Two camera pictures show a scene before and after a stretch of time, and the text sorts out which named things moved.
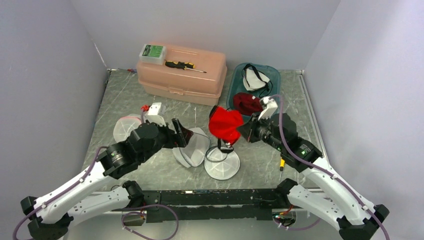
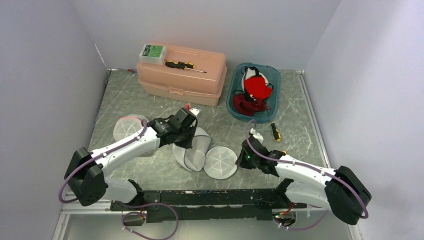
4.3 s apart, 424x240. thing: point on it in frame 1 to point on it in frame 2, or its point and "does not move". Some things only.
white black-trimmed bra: (253, 80) does not move
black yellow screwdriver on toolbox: (186, 65) does not move
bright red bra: (223, 124) to (256, 86)
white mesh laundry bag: (218, 165) does not move
